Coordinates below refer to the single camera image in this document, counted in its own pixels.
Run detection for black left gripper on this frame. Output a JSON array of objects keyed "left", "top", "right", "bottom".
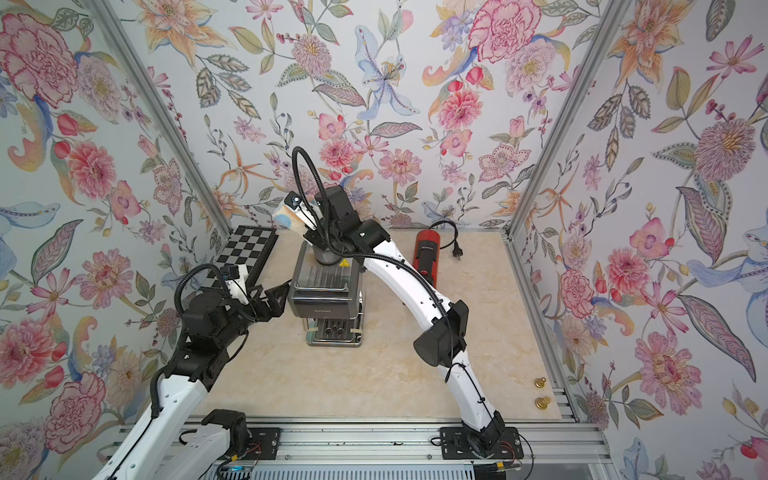
[{"left": 214, "top": 281, "right": 290, "bottom": 349}]

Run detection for orange blue patterned cloth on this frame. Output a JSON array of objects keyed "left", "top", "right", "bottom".
[{"left": 272, "top": 204, "right": 316, "bottom": 236}]

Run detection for silver grey coffee machine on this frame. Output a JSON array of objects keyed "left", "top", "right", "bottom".
[{"left": 288, "top": 242, "right": 364, "bottom": 348}]

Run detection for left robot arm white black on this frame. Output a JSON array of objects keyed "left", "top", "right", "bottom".
[{"left": 96, "top": 263, "right": 290, "bottom": 479}]

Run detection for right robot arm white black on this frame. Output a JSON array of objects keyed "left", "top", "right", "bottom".
[{"left": 284, "top": 146, "right": 505, "bottom": 458}]

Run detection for red capsule coffee machine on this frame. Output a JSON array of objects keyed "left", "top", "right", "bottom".
[{"left": 412, "top": 229, "right": 441, "bottom": 287}]

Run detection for black white chessboard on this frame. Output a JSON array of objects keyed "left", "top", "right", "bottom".
[{"left": 214, "top": 225, "right": 278, "bottom": 289}]

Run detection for brass knob lower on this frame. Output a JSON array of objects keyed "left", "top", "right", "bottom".
[{"left": 534, "top": 396, "right": 551, "bottom": 410}]

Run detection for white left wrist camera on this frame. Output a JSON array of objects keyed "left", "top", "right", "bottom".
[{"left": 221, "top": 264, "right": 249, "bottom": 305}]

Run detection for black power cord with plug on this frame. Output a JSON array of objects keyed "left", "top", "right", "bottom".
[{"left": 428, "top": 218, "right": 464, "bottom": 262}]

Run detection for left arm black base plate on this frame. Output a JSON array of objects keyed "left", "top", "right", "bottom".
[{"left": 220, "top": 427, "right": 282, "bottom": 462}]

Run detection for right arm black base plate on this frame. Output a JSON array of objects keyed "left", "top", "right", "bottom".
[{"left": 431, "top": 427, "right": 525, "bottom": 461}]

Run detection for left aluminium corner post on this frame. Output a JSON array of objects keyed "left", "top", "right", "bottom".
[{"left": 84, "top": 0, "right": 233, "bottom": 234}]

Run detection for aluminium corner post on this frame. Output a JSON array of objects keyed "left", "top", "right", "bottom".
[
  {"left": 84, "top": 0, "right": 233, "bottom": 234},
  {"left": 506, "top": 0, "right": 631, "bottom": 241}
]

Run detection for aluminium rail frame front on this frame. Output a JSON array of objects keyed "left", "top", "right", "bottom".
[{"left": 165, "top": 410, "right": 618, "bottom": 479}]

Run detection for right aluminium corner post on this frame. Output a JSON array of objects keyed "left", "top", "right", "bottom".
[{"left": 506, "top": 0, "right": 631, "bottom": 241}]

